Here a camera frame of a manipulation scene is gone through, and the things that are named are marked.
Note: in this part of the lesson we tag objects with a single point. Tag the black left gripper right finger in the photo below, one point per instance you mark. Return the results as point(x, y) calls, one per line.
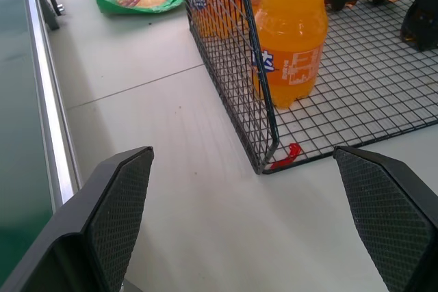
point(386, 216)

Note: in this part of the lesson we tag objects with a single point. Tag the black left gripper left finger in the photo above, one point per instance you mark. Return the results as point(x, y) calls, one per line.
point(102, 223)

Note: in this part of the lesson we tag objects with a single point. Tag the green conveyor belt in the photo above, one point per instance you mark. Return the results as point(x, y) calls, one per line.
point(17, 134)

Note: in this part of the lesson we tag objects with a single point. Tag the red zip tie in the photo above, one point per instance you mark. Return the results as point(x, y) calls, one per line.
point(289, 157)

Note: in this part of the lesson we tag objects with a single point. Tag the silver conveyor side rail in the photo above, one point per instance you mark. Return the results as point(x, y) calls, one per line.
point(48, 100)

